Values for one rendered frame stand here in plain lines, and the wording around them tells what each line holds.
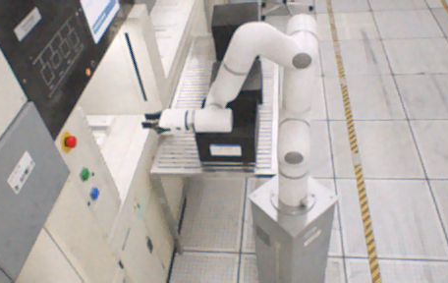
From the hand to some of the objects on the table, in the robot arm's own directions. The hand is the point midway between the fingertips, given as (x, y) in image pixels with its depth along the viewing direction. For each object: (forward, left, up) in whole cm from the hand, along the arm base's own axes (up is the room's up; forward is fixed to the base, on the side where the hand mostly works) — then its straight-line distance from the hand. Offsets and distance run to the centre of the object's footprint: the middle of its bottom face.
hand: (148, 121), depth 152 cm
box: (+70, -99, -43) cm, 129 cm away
